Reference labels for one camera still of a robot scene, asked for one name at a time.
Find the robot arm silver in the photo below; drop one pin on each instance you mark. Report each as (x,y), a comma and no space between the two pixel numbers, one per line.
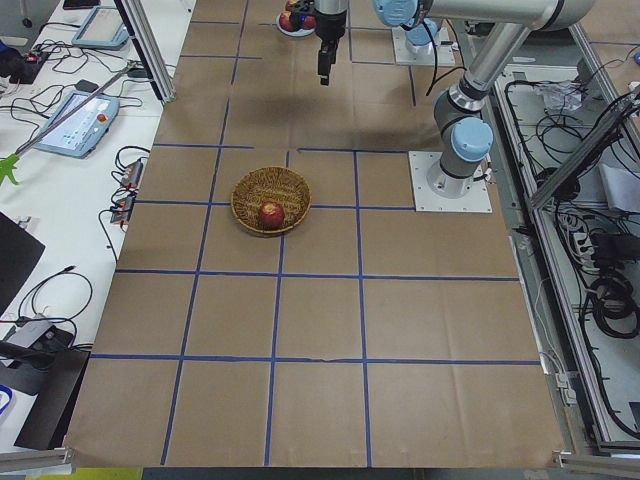
(468,139)

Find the orange usb adapter lower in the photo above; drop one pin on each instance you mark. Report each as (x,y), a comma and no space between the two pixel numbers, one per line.
(122,211)

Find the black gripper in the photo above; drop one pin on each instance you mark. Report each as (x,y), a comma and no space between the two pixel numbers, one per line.
(330,27)

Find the teach pendant far tablet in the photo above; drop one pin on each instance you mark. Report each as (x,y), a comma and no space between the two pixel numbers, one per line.
(103,28)

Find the dark red basket apple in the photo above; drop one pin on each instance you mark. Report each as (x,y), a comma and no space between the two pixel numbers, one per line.
(271,215)

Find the black laptop corner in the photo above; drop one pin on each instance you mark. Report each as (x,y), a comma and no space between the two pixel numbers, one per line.
(20,253)

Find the orange usb adapter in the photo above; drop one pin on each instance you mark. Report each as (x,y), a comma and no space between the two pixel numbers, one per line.
(132,175)
(122,211)

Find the aluminium frame post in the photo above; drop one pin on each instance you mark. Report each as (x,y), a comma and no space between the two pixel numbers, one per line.
(146,46)

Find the black power strip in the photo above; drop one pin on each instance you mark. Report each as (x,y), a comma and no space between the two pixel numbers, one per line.
(611,251)

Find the red apple plate front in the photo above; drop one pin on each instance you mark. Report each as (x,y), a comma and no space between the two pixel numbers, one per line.
(285,23)

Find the light blue round plate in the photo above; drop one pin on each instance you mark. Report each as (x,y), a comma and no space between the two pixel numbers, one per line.
(299,32)

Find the teach pendant near tablet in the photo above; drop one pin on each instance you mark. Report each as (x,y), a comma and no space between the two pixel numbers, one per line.
(81,133)

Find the red apple plate back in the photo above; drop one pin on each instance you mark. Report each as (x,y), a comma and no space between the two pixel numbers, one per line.
(308,22)

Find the grey hub device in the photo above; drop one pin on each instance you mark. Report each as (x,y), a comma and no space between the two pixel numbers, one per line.
(28,334)

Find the orange usb adapter upper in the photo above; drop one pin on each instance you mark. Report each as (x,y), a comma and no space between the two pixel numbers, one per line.
(132,175)

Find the brown wicker basket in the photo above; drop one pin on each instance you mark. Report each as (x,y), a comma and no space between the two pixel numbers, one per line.
(272,183)

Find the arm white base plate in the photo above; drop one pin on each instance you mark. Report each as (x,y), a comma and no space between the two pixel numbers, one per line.
(450,200)
(407,54)

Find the teach pendant tablet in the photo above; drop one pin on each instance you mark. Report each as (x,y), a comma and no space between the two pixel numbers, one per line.
(81,133)
(103,28)

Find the black box lower left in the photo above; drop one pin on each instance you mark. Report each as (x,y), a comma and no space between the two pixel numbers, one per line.
(49,418)

